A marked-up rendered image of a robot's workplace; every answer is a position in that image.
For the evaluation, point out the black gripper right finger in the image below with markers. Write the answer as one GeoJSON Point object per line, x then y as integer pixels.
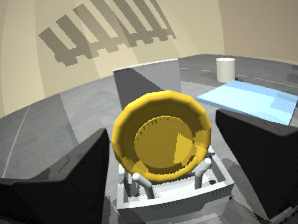
{"type": "Point", "coordinates": [268, 154]}

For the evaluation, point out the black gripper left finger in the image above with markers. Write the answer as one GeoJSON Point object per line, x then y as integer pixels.
{"type": "Point", "coordinates": [71, 191]}

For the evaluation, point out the yellow plate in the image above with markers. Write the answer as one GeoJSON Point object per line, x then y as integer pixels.
{"type": "Point", "coordinates": [162, 136]}

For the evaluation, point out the white dish rack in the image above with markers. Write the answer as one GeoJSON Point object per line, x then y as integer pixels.
{"type": "Point", "coordinates": [138, 200]}

